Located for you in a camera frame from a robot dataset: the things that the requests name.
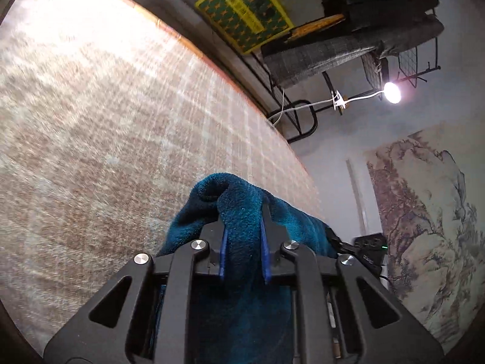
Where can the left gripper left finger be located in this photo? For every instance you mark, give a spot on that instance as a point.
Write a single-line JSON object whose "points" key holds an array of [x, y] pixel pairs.
{"points": [[214, 264]]}

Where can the yellow green patterned box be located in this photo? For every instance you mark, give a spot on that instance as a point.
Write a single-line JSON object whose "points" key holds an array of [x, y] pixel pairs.
{"points": [[246, 24]]}

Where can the grey folded clothes on rack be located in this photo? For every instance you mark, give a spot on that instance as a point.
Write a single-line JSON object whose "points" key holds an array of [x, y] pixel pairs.
{"points": [[382, 28]]}

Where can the beige checked bed sheet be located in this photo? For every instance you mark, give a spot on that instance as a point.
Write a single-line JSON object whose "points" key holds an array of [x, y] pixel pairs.
{"points": [[109, 117]]}

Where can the black metal clothes rack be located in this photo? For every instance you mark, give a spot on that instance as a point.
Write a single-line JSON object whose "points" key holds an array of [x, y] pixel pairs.
{"points": [[356, 77]]}

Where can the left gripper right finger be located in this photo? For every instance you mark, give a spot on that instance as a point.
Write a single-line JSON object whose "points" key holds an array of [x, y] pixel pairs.
{"points": [[276, 268]]}

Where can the teal plaid fleece garment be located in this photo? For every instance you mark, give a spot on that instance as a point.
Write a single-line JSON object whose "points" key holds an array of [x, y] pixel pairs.
{"points": [[240, 318]]}

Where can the landscape painting wall hanging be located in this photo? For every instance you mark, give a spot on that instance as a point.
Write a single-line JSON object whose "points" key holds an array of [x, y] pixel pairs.
{"points": [[429, 189]]}

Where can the white clip lamp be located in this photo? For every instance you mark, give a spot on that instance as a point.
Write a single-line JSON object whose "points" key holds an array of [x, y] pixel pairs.
{"points": [[390, 91]]}

